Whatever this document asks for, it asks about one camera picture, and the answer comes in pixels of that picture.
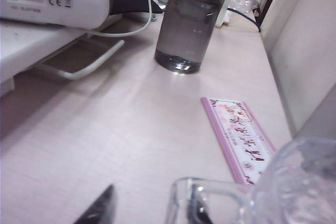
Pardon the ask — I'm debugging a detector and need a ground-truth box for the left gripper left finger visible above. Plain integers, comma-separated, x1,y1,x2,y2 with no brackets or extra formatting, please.
73,184,116,224

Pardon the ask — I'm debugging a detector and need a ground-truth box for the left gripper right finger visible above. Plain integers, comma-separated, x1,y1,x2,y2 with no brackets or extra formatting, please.
189,195,212,224

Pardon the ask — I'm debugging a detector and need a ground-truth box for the grey sports water bottle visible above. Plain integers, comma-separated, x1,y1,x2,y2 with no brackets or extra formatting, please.
154,0,236,75

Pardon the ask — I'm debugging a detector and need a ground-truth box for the white monitor riser shelf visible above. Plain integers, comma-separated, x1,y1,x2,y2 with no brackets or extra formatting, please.
0,14,124,98

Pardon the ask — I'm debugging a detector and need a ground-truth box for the white charging cable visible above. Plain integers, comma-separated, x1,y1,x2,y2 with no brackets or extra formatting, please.
85,0,153,38

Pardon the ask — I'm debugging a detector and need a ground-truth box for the blue cable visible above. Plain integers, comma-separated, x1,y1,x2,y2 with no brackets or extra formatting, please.
227,7,263,33

